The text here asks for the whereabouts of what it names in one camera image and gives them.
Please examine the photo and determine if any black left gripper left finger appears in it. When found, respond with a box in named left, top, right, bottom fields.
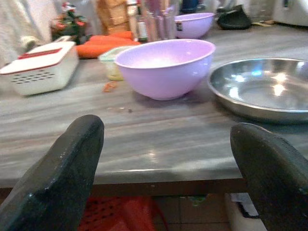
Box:
left=0, top=114, right=105, bottom=231

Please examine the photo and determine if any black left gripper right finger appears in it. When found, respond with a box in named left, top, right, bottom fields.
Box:
left=230, top=122, right=308, bottom=231

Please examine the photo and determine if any red plastic stool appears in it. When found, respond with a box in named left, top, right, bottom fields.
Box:
left=78, top=196, right=169, bottom=231

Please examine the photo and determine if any stainless steel plate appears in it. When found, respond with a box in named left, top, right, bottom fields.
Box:
left=207, top=57, right=308, bottom=125

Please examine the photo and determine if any orange carrot peel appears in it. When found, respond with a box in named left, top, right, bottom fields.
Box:
left=102, top=81, right=118, bottom=93

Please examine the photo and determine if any white grater box red blade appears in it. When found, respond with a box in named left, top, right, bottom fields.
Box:
left=0, top=36, right=80, bottom=96

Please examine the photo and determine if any small container green lid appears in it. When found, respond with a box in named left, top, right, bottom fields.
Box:
left=98, top=45, right=138, bottom=81

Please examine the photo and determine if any orange carrot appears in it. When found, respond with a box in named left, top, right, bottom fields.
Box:
left=76, top=44, right=116, bottom=60
left=85, top=35, right=141, bottom=48
left=109, top=31, right=134, bottom=40

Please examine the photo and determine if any large purple plastic bowl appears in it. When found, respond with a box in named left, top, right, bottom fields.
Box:
left=114, top=38, right=217, bottom=101

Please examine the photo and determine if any colourful snack packet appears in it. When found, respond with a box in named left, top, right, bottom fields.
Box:
left=50, top=2, right=87, bottom=45

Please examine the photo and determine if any white hanging cloth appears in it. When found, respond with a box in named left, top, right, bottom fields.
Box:
left=0, top=0, right=56, bottom=68

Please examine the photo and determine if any small purple plastic bowl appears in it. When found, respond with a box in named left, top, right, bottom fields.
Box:
left=174, top=12, right=216, bottom=39

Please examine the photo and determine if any red lid cracker jar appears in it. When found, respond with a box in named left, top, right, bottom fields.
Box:
left=96, top=0, right=130, bottom=36

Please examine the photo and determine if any small white cap bottle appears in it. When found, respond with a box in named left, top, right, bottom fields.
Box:
left=126, top=0, right=140, bottom=40

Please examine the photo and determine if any clear drinking glass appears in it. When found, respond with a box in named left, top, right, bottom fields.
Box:
left=141, top=0, right=180, bottom=43

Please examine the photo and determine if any dark blue jar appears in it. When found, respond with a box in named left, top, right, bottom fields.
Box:
left=179, top=0, right=200, bottom=14

